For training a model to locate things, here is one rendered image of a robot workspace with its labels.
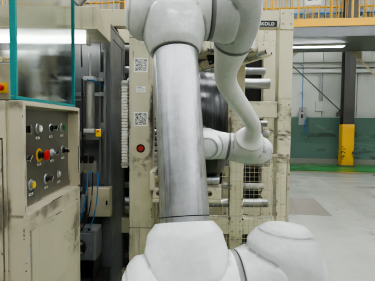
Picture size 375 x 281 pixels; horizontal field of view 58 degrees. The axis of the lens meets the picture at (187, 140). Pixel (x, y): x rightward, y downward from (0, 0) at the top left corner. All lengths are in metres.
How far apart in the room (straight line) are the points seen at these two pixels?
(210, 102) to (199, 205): 1.05
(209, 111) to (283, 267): 1.10
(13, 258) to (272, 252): 0.87
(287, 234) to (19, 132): 0.86
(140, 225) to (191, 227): 1.32
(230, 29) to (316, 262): 0.53
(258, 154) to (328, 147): 9.94
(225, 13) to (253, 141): 0.54
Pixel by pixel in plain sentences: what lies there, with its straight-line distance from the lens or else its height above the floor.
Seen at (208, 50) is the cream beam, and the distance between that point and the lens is 2.16.
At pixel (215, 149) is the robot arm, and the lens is 1.20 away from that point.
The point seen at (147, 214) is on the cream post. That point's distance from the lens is 1.93.
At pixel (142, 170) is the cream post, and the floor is 0.94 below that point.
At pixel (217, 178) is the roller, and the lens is 1.81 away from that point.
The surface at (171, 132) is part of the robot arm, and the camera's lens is 0.68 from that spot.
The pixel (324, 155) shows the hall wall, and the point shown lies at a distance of 11.16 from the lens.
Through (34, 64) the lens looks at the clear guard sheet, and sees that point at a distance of 1.34.
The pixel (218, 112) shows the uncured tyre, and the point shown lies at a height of 1.25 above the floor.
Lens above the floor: 1.20
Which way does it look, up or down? 3 degrees down
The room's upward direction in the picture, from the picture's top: 1 degrees clockwise
